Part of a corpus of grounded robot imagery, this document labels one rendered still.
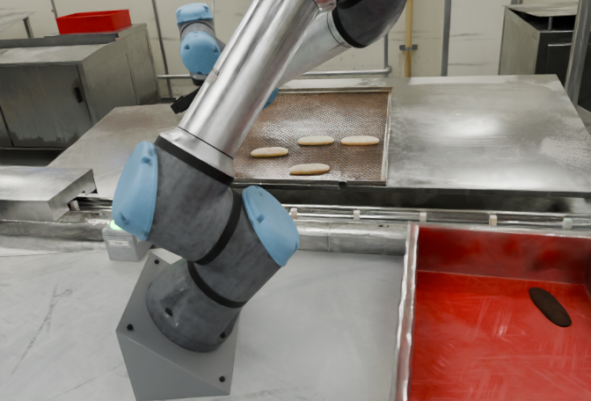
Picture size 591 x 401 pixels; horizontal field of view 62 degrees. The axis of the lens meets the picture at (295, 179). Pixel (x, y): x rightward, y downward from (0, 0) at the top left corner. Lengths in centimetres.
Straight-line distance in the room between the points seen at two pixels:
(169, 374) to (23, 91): 346
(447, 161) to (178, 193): 78
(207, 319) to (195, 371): 7
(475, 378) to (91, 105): 333
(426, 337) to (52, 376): 59
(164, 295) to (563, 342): 61
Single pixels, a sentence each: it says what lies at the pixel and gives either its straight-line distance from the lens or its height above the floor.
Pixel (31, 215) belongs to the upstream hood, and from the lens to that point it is 131.
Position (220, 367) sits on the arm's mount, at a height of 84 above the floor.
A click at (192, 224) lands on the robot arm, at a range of 65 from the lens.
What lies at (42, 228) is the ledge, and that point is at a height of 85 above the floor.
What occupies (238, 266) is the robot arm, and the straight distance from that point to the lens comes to 69.
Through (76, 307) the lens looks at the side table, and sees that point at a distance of 104.
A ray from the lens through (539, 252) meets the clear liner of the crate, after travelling 97.
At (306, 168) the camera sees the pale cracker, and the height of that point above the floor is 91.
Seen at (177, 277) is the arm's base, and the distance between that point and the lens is 76.
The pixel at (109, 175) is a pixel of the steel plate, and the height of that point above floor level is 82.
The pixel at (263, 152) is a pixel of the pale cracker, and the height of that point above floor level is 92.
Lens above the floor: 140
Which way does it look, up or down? 25 degrees down
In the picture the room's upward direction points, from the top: 5 degrees counter-clockwise
